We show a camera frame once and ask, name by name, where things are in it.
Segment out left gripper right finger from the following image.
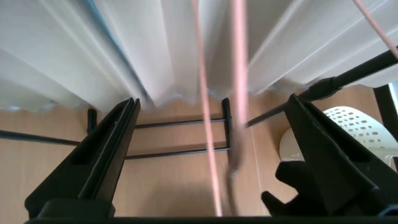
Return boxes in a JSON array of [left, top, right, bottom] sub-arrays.
[[283, 93, 398, 217]]

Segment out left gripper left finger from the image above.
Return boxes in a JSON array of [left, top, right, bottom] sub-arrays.
[[24, 98, 141, 219]]

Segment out white laundry basket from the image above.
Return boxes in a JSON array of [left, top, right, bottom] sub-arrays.
[[279, 105, 398, 172]]

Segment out black clothes rack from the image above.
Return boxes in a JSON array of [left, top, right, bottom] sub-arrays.
[[0, 46, 398, 161]]

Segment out beige curtain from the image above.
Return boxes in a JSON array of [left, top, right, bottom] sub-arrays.
[[0, 0, 398, 113]]

